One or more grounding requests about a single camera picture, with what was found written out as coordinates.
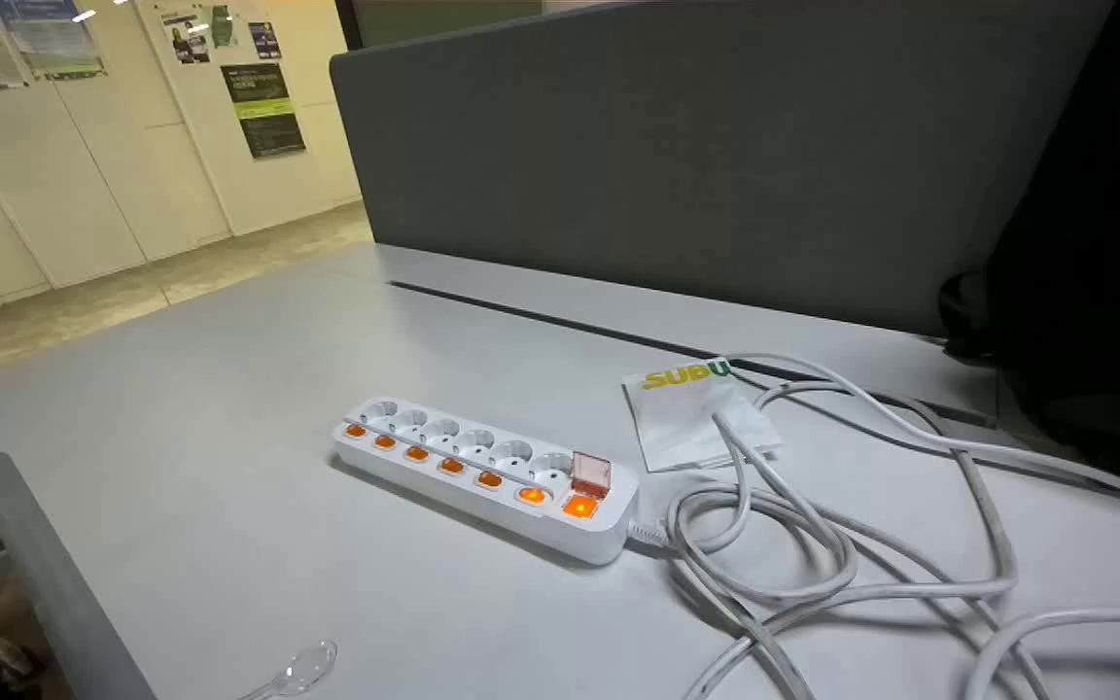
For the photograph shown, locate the white power strip orange switches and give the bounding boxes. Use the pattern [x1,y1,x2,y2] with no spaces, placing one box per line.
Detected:
[327,393,642,570]

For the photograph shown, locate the grey desk partition panel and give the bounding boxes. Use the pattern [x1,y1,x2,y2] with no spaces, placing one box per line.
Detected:
[327,0,1115,342]

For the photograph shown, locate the dark poster with green band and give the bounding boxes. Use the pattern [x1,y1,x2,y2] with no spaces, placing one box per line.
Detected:
[220,58,310,165]

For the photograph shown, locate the clear plastic spoon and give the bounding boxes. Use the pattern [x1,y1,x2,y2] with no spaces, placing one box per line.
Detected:
[239,636,343,700]

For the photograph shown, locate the white power cable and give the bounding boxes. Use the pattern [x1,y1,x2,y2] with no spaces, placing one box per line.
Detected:
[625,348,1120,700]

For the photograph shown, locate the small grey wall notice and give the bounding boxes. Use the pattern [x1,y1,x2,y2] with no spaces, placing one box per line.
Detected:
[245,17,287,62]

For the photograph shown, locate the small green wall notice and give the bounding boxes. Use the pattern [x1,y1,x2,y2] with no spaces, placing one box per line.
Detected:
[205,0,240,52]

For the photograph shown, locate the small dark wall notice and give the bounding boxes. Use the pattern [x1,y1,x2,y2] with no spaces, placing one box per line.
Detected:
[159,7,220,72]

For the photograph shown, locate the blue green wall poster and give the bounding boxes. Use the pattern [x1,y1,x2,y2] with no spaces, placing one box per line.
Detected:
[0,0,115,87]

